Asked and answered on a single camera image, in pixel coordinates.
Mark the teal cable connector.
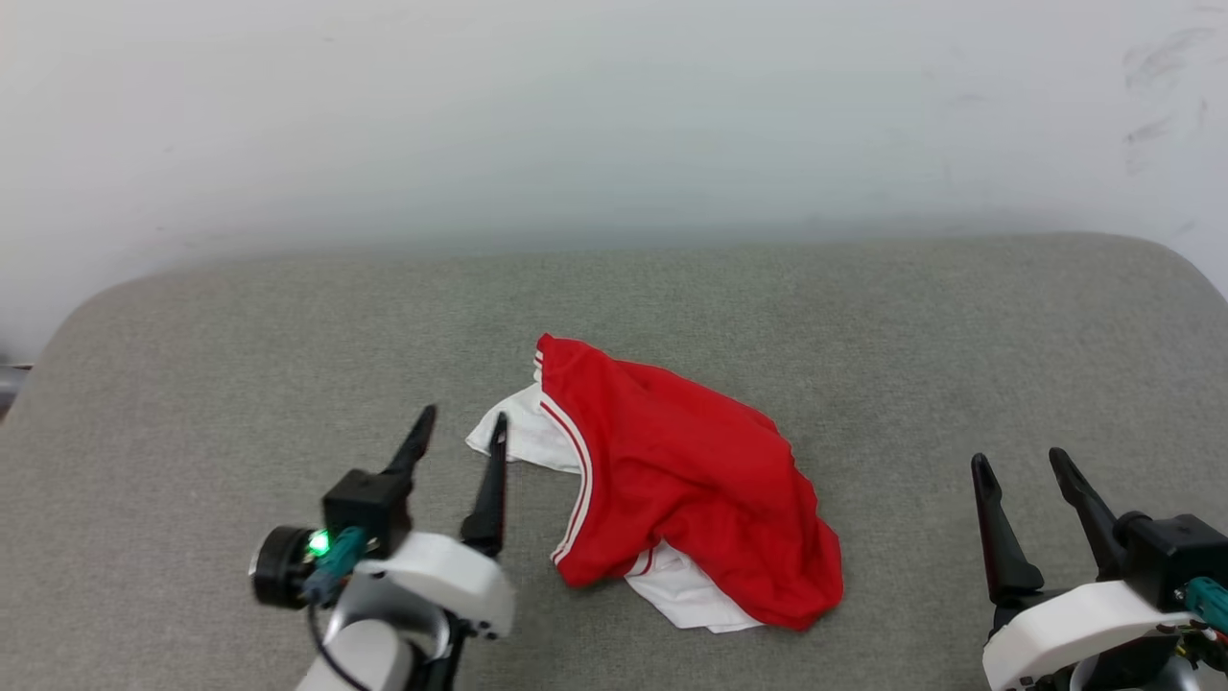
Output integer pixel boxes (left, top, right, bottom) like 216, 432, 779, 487
305, 525, 368, 606
1183, 578, 1228, 636

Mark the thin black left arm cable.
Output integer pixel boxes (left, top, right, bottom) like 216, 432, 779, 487
306, 600, 373, 691

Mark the teal left cable connector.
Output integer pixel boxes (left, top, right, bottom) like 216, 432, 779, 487
305, 525, 368, 606

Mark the grey pipe beside sofa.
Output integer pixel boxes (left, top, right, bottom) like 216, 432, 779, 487
0, 363, 34, 416

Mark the red and white garment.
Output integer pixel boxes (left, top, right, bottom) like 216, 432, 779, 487
465, 332, 845, 634

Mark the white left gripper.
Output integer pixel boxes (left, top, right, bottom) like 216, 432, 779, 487
355, 404, 517, 641

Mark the teal right cable connector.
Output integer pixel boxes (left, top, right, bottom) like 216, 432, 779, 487
1183, 578, 1228, 636

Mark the grey fabric sofa cushion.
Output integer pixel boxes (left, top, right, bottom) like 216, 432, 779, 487
0, 233, 1228, 691

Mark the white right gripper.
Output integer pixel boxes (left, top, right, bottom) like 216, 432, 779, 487
970, 447, 1202, 691

